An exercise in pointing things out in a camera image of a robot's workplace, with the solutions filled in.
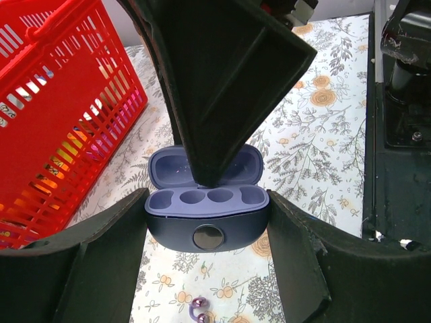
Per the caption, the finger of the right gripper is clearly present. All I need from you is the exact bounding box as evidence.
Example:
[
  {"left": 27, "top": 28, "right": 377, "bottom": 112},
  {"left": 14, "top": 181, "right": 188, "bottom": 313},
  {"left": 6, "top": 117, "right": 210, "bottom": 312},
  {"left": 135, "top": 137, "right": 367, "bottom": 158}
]
[{"left": 121, "top": 1, "right": 317, "bottom": 187}]

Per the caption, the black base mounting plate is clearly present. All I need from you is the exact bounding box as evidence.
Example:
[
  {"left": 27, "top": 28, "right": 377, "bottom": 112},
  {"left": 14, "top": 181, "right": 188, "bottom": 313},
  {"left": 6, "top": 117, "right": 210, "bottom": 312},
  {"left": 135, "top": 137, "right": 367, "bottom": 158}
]
[{"left": 362, "top": 1, "right": 430, "bottom": 251}]

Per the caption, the purple earbud charging case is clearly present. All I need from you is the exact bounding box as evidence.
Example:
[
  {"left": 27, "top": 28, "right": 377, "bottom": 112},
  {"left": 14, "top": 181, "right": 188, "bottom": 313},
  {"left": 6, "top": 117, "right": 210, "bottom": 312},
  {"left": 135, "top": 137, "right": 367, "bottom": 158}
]
[{"left": 145, "top": 145, "right": 270, "bottom": 253}]

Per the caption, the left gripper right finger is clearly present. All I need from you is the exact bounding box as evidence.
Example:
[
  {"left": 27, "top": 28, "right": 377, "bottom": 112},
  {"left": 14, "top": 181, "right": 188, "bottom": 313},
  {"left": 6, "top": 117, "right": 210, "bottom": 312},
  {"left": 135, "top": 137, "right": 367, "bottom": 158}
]
[{"left": 267, "top": 191, "right": 430, "bottom": 322}]

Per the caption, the red plastic shopping basket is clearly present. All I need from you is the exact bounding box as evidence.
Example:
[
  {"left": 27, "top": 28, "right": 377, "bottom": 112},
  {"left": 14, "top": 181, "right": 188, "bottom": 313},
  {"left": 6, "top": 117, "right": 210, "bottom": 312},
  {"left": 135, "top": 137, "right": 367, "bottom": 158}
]
[{"left": 1, "top": 1, "right": 147, "bottom": 249}]

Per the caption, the purple earbud left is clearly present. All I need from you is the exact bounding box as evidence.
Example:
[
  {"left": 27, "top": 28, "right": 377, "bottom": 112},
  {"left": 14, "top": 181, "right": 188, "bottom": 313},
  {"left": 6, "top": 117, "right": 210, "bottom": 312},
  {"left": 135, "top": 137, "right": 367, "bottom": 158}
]
[{"left": 189, "top": 296, "right": 210, "bottom": 323}]

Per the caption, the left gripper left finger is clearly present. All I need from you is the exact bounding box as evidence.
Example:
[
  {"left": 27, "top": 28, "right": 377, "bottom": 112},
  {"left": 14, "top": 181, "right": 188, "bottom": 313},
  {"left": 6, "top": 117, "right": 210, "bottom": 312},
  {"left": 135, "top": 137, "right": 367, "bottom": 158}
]
[{"left": 1, "top": 188, "right": 149, "bottom": 322}]

